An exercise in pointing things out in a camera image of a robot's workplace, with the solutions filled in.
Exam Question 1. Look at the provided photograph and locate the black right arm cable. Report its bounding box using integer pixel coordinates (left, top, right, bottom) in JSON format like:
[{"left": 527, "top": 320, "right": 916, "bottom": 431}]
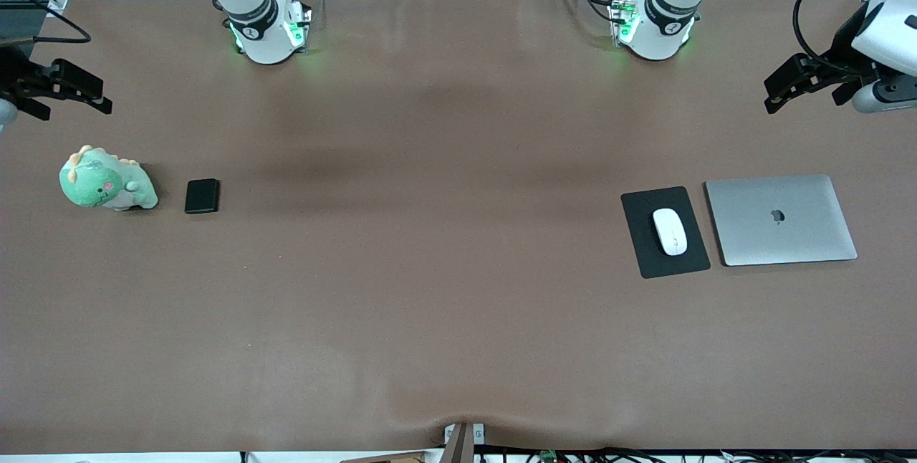
[{"left": 0, "top": 0, "right": 92, "bottom": 48}]

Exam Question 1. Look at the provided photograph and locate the silver laptop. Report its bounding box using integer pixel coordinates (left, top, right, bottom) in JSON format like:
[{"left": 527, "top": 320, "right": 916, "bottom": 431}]
[{"left": 704, "top": 175, "right": 858, "bottom": 267}]

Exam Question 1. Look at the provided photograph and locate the black mouse pad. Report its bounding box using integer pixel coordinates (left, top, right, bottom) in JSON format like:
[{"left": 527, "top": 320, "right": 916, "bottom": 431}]
[{"left": 620, "top": 186, "right": 712, "bottom": 280}]

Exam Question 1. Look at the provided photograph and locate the brown table cover mat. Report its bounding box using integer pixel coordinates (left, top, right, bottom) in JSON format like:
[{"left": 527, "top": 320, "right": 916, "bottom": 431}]
[{"left": 0, "top": 0, "right": 917, "bottom": 453}]

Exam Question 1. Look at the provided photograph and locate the white computer mouse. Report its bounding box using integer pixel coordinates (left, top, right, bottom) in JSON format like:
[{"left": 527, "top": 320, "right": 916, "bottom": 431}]
[{"left": 652, "top": 208, "right": 688, "bottom": 257}]

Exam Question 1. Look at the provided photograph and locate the small black box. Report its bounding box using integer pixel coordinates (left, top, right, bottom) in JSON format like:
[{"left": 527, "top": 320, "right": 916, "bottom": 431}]
[{"left": 184, "top": 178, "right": 221, "bottom": 215}]

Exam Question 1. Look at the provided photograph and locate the green dinosaur plush toy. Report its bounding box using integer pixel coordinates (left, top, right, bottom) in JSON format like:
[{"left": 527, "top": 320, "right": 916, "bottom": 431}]
[{"left": 59, "top": 145, "right": 160, "bottom": 211}]

